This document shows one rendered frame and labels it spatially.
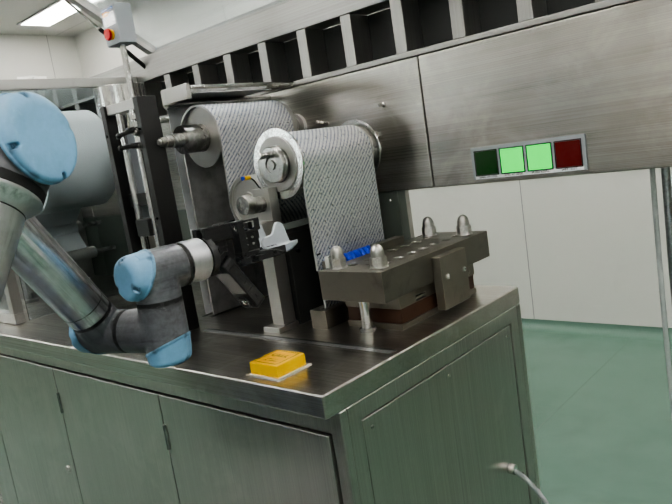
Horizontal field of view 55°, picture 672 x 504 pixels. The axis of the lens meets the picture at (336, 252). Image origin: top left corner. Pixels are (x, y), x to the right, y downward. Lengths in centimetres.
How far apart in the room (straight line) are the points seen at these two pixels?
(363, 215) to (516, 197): 265
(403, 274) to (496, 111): 42
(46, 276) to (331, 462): 53
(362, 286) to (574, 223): 280
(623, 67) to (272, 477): 98
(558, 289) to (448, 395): 282
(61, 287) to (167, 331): 18
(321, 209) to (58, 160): 64
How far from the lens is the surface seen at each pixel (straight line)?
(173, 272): 108
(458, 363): 132
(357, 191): 146
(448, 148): 150
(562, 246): 400
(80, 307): 113
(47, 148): 88
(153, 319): 109
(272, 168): 136
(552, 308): 413
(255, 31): 190
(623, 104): 134
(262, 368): 114
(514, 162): 142
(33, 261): 107
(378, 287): 121
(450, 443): 133
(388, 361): 113
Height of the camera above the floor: 126
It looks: 9 degrees down
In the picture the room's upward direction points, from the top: 9 degrees counter-clockwise
